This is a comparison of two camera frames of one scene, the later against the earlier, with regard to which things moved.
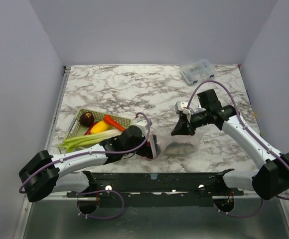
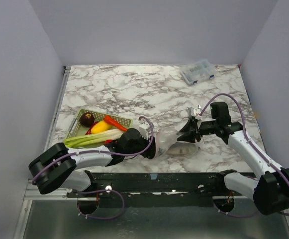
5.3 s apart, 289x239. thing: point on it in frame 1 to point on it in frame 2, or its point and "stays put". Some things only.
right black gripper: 187,124 to 198,132
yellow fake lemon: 99,126 stays put
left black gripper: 147,151 stays put
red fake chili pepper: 88,132 stays put
